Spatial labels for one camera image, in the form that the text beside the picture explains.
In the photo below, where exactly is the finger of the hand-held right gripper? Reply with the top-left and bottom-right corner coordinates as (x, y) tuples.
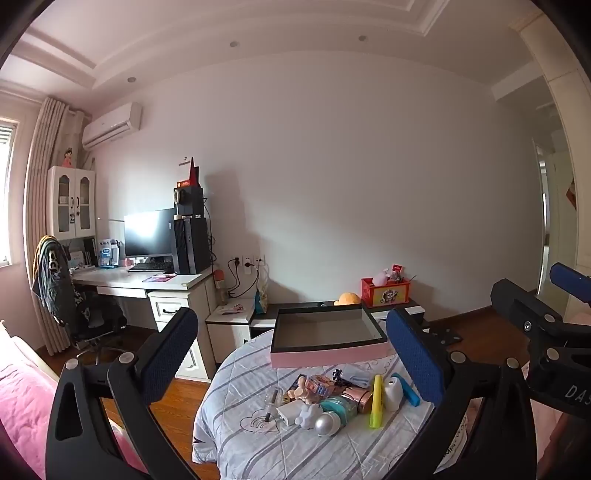
(549, 262), (591, 304)
(490, 278), (566, 344)

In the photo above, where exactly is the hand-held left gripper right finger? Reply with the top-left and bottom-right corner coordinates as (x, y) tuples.
(385, 307), (552, 480)

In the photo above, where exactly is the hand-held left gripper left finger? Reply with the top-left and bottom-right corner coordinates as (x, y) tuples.
(45, 307), (199, 480)

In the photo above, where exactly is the blue stick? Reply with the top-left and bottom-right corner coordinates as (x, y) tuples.
(393, 373), (423, 408)

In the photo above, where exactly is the light blue plastic packet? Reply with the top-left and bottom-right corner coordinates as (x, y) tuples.
(344, 364), (375, 387)

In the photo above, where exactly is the yellow highlighter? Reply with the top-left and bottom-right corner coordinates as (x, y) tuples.
(368, 375), (384, 429)

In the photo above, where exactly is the rose gold bottle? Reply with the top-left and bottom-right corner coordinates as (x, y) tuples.
(342, 387), (374, 414)

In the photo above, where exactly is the pink storage box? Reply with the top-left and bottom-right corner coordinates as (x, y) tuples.
(270, 302), (389, 369)

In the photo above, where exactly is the teal jar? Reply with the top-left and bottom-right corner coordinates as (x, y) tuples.
(318, 396), (358, 423)

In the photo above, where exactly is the colourful card pack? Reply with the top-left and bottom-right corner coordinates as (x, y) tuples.
(305, 375), (340, 397)

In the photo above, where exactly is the silver white ball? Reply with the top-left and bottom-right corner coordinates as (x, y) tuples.
(315, 411), (342, 437)

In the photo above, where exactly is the doll figurine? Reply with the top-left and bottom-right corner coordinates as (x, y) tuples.
(286, 374), (315, 404)

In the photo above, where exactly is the small glass bottle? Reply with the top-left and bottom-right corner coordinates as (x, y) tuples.
(264, 389), (283, 422)

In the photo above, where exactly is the small white figurine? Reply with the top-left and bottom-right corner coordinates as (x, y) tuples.
(298, 402), (321, 429)

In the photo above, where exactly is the white charger adapter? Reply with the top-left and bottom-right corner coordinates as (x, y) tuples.
(276, 404), (303, 428)

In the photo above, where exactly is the pink printed cloth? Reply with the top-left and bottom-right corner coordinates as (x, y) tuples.
(526, 310), (591, 480)

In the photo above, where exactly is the white door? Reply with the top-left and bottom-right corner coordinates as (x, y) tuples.
(551, 138), (578, 287)

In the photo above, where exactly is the white nightstand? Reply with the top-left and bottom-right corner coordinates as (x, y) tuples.
(204, 298), (257, 381)

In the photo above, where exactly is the red printed box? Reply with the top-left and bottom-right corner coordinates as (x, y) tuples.
(361, 277), (411, 309)

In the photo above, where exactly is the black office chair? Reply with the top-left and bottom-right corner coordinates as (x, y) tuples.
(69, 284), (137, 365)

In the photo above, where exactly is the white desk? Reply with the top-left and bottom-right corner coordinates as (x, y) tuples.
(69, 265), (218, 381)

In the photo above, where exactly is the low black white table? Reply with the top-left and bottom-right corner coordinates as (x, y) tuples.
(249, 298), (430, 344)

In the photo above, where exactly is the black computer tower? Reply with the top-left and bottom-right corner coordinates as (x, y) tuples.
(173, 216), (211, 274)

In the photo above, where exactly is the snack bag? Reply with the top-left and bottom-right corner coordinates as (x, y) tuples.
(253, 277), (271, 315)

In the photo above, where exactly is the blue white box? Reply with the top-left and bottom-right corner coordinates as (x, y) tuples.
(98, 237), (122, 267)

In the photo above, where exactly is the computer monitor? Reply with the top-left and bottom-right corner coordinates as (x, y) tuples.
(124, 209), (177, 259)

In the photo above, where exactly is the dark printed jacket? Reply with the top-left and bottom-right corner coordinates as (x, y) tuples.
(31, 234), (77, 328)

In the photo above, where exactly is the striped white quilt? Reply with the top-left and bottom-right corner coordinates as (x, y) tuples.
(191, 330), (462, 480)

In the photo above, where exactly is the black speaker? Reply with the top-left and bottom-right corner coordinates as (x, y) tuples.
(174, 185), (205, 217)

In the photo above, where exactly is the pink blanket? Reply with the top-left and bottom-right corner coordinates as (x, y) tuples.
(0, 357), (148, 480)

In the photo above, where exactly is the white glass-door cabinet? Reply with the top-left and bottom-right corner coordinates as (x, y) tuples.
(46, 165), (99, 241)

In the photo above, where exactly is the red paper bag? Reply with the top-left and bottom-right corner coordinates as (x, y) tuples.
(178, 157), (201, 188)

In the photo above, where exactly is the white wardrobe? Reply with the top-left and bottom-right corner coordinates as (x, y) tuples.
(510, 0), (591, 296)

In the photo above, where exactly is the window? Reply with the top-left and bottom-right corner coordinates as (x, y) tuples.
(0, 117), (21, 268)

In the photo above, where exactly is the white air conditioner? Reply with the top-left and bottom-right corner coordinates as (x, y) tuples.
(82, 102), (142, 149)

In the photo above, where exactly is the black power cable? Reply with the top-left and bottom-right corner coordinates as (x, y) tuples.
(226, 257), (259, 298)

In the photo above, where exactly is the white bed frame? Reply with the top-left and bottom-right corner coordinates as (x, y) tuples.
(0, 318), (63, 386)

